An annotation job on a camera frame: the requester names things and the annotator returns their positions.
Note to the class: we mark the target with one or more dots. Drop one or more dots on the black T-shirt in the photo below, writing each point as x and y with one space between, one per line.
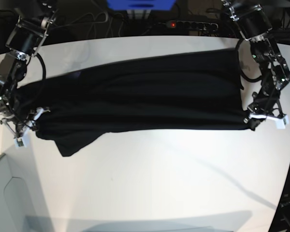
193 91

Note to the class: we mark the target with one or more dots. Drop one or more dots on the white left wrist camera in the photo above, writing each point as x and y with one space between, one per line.
282 122

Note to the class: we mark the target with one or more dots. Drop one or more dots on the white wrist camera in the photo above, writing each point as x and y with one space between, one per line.
21 142
282 122

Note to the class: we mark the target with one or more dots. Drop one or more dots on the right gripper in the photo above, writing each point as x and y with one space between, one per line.
19 126

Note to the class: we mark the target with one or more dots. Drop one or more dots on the blue plastic bin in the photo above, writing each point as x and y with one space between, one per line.
122 5

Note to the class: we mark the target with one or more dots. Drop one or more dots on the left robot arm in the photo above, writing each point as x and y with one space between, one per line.
254 27

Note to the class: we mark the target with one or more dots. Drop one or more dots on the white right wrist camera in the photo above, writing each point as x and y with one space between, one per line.
21 142

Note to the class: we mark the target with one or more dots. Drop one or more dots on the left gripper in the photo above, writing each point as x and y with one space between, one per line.
263 108

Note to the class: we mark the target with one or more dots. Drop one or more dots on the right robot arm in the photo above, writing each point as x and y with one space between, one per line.
29 34

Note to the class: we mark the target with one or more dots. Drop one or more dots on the black power strip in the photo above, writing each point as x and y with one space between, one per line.
192 25

